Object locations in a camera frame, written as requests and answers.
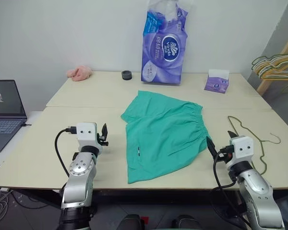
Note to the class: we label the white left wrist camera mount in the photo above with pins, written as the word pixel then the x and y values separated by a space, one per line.
pixel 86 134

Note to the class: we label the green shorts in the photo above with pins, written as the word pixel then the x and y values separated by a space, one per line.
pixel 163 134

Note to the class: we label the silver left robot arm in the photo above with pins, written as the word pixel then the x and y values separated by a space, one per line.
pixel 79 182

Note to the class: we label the black laptop plug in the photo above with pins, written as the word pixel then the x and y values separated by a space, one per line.
pixel 26 124

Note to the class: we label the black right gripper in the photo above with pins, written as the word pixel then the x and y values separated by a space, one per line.
pixel 224 157

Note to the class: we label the bundle of clothes hangers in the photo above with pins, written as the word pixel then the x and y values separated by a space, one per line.
pixel 274 77

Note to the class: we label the grey laptop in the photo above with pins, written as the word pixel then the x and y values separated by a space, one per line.
pixel 4 119

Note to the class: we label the wooden clothes rack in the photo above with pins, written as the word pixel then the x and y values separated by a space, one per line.
pixel 266 83

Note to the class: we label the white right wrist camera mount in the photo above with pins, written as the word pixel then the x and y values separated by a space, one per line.
pixel 242 149

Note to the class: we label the pink cloth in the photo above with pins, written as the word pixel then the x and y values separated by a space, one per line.
pixel 79 73

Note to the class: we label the large purple tissue pack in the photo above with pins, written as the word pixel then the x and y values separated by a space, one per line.
pixel 163 55

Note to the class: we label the small purple tissue pack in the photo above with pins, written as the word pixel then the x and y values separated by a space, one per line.
pixel 217 82

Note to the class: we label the dark rounded shape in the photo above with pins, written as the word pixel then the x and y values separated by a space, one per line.
pixel 183 222
pixel 132 222

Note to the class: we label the black round puck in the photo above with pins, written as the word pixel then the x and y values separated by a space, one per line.
pixel 127 75

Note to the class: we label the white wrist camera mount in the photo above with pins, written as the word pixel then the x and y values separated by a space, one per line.
pixel 242 149
pixel 86 134

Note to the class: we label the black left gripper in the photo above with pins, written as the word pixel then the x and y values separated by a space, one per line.
pixel 102 142

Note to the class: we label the white side table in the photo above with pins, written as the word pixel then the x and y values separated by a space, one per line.
pixel 31 134

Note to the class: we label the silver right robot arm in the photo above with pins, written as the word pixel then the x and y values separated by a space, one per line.
pixel 256 189

